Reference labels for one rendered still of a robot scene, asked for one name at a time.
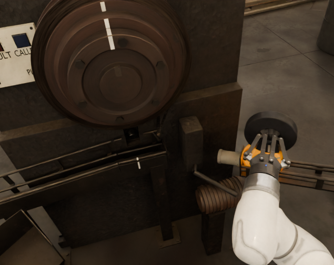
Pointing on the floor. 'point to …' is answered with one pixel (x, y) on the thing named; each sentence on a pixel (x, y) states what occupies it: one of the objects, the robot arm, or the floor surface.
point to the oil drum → (332, 29)
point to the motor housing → (216, 210)
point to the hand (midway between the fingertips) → (271, 129)
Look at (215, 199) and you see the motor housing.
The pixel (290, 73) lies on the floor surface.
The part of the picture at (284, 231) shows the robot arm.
